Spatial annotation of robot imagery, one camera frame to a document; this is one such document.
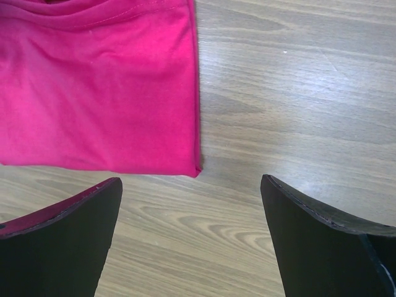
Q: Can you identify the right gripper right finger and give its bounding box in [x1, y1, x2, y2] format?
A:
[260, 174, 395, 296]

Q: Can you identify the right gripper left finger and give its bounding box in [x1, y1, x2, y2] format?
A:
[1, 178, 123, 296]

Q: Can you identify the pink t shirt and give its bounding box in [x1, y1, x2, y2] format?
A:
[1, 0, 200, 177]

